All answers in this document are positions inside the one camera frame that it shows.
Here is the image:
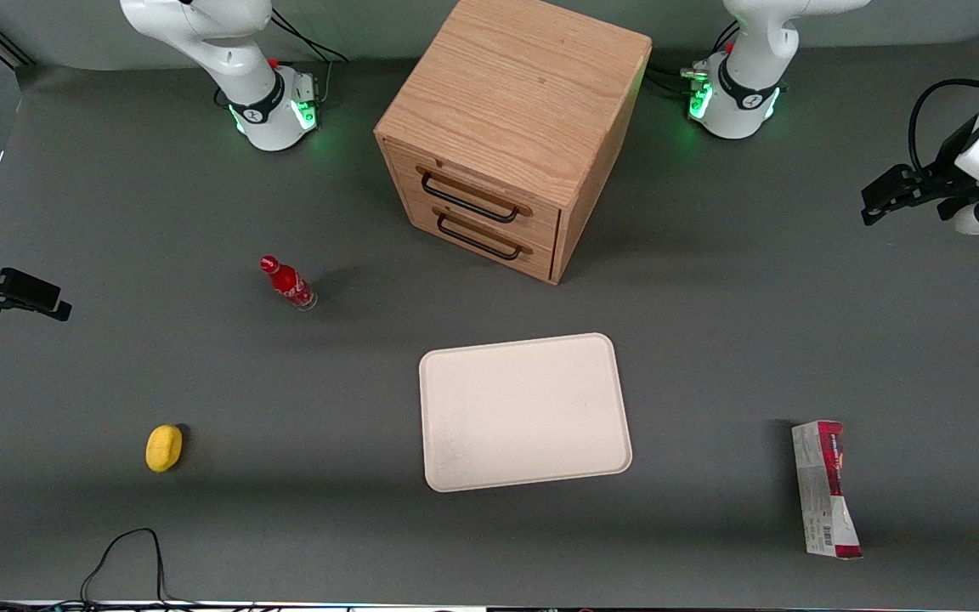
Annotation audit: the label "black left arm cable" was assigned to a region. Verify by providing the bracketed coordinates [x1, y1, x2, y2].
[908, 78, 979, 173]

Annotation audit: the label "beige plastic tray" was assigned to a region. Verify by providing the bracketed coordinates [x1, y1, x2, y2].
[418, 332, 633, 494]

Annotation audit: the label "black drawer handle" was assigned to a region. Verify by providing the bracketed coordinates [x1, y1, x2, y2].
[419, 168, 534, 225]
[435, 210, 535, 261]

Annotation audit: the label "red cookie box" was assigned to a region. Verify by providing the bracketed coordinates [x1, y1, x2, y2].
[791, 420, 864, 560]

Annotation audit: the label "oak wooden drawer cabinet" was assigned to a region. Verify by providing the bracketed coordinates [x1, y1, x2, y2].
[374, 0, 654, 286]

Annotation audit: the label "yellow sponge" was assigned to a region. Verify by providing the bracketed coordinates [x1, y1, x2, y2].
[145, 424, 184, 473]

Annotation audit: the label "black right base cables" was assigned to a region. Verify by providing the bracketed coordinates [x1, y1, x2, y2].
[269, 7, 351, 65]

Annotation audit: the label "red cola bottle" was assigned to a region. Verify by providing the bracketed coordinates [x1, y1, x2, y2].
[259, 255, 319, 312]

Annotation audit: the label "black base cables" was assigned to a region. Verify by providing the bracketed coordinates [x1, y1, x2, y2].
[269, 7, 351, 65]
[648, 20, 742, 101]

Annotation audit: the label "black left base cables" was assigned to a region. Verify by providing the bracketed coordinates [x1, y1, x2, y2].
[648, 20, 742, 101]

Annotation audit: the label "black looped table cable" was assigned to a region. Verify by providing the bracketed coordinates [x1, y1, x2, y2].
[0, 527, 210, 612]

